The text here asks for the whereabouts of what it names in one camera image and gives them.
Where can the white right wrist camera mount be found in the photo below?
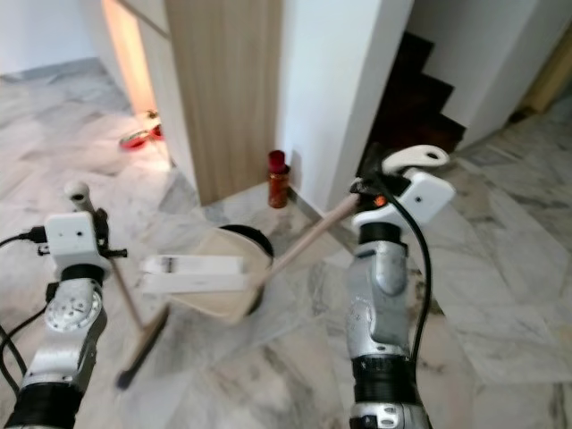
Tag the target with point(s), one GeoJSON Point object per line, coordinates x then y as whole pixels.
{"type": "Point", "coordinates": [424, 195]}

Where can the brown bottle with red cap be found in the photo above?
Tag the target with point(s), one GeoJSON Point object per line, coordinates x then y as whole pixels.
{"type": "Point", "coordinates": [278, 183]}

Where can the dark wooden staircase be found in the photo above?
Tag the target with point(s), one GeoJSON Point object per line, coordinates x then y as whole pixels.
{"type": "Point", "coordinates": [411, 98]}

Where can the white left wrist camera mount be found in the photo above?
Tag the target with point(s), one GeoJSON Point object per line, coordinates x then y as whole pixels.
{"type": "Point", "coordinates": [73, 234]}

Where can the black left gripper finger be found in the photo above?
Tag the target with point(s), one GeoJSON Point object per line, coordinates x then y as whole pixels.
{"type": "Point", "coordinates": [102, 222]}

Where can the red bowl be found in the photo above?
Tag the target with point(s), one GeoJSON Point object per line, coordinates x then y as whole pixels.
{"type": "Point", "coordinates": [134, 139]}

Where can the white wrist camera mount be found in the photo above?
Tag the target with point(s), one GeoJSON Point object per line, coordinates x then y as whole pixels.
{"type": "Point", "coordinates": [424, 195]}
{"type": "Point", "coordinates": [73, 234]}

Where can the beige broom with purple bristles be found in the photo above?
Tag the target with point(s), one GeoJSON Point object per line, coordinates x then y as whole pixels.
{"type": "Point", "coordinates": [147, 340]}

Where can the light wood wardrobe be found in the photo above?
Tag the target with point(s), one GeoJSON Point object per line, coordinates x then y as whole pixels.
{"type": "Point", "coordinates": [232, 89]}

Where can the long white carton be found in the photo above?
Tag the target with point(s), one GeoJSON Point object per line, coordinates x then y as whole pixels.
{"type": "Point", "coordinates": [197, 273]}

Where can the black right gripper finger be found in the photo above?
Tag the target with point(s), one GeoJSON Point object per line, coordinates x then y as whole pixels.
{"type": "Point", "coordinates": [373, 161]}

